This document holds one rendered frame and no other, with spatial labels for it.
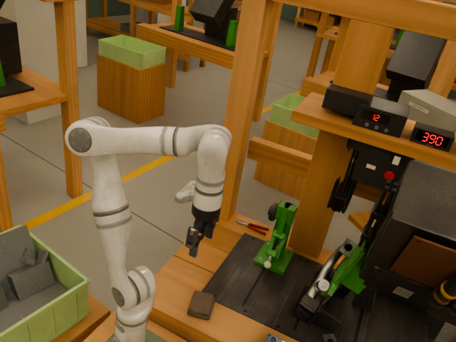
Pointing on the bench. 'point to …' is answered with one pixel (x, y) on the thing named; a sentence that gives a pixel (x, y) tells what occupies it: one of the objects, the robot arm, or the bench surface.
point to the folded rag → (201, 305)
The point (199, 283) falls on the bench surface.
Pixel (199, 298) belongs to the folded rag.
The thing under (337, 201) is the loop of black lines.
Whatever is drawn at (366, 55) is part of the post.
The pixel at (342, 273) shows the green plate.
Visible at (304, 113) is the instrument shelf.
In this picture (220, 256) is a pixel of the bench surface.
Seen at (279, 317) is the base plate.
